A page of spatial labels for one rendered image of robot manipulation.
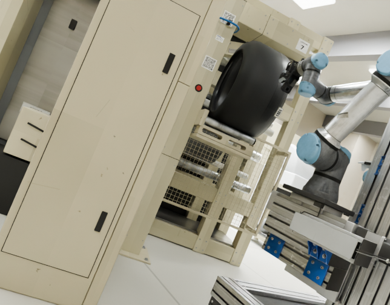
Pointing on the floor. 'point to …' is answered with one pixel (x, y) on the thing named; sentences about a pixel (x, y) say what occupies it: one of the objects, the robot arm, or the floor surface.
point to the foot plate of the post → (137, 255)
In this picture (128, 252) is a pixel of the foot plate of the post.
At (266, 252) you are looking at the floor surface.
